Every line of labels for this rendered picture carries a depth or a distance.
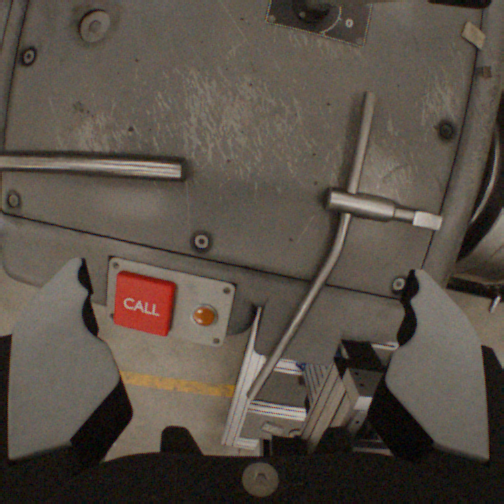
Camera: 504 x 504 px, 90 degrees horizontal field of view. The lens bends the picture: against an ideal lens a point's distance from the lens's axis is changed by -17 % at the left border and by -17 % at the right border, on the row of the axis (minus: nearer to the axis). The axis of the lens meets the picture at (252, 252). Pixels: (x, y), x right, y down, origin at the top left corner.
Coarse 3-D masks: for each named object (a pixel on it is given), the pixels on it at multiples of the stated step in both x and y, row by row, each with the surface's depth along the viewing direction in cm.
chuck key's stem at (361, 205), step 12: (336, 192) 25; (348, 192) 26; (324, 204) 27; (336, 204) 25; (348, 204) 25; (360, 204) 25; (372, 204) 25; (384, 204) 25; (360, 216) 26; (372, 216) 26; (384, 216) 26; (396, 216) 26; (408, 216) 26; (420, 216) 26; (432, 216) 26; (432, 228) 26
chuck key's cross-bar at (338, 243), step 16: (368, 96) 23; (368, 112) 24; (368, 128) 24; (352, 160) 25; (352, 176) 25; (352, 192) 26; (336, 224) 27; (336, 240) 27; (336, 256) 27; (320, 272) 28; (320, 288) 28; (304, 304) 29; (288, 336) 30; (272, 352) 31; (272, 368) 31; (256, 384) 32
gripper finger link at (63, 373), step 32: (64, 288) 9; (32, 320) 7; (64, 320) 8; (96, 320) 9; (32, 352) 6; (64, 352) 7; (96, 352) 7; (32, 384) 6; (64, 384) 6; (96, 384) 6; (32, 416) 5; (64, 416) 5; (96, 416) 5; (128, 416) 7; (32, 448) 4; (96, 448) 6
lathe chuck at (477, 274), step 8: (496, 256) 34; (480, 264) 36; (488, 264) 35; (496, 264) 35; (464, 272) 39; (472, 272) 38; (480, 272) 38; (488, 272) 37; (496, 272) 37; (472, 280) 43; (480, 280) 41; (488, 280) 40; (496, 280) 39
